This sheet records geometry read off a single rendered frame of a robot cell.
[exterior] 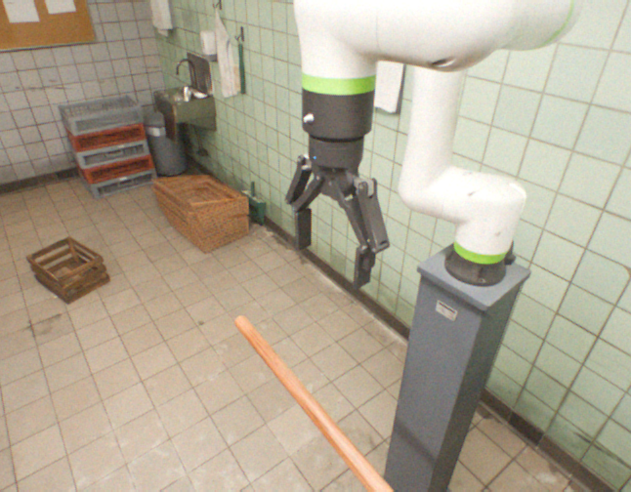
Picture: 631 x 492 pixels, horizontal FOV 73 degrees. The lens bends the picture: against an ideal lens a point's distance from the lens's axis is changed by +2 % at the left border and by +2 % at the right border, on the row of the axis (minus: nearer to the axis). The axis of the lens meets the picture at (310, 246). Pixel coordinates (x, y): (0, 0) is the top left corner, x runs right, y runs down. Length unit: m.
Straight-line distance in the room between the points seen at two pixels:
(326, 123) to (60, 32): 4.17
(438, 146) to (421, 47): 0.57
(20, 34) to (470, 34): 4.30
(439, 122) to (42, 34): 3.98
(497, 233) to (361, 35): 0.67
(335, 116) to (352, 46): 0.08
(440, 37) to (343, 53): 0.11
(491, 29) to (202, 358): 2.29
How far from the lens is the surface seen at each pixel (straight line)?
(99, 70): 4.73
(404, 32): 0.47
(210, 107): 3.82
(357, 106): 0.53
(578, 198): 1.72
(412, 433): 1.62
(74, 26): 4.63
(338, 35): 0.51
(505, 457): 2.32
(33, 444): 2.52
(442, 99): 0.97
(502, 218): 1.03
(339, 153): 0.55
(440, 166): 1.04
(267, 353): 0.90
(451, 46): 0.46
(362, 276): 0.63
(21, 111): 4.70
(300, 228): 0.69
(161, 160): 4.50
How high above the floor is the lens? 1.88
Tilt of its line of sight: 35 degrees down
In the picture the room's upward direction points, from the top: straight up
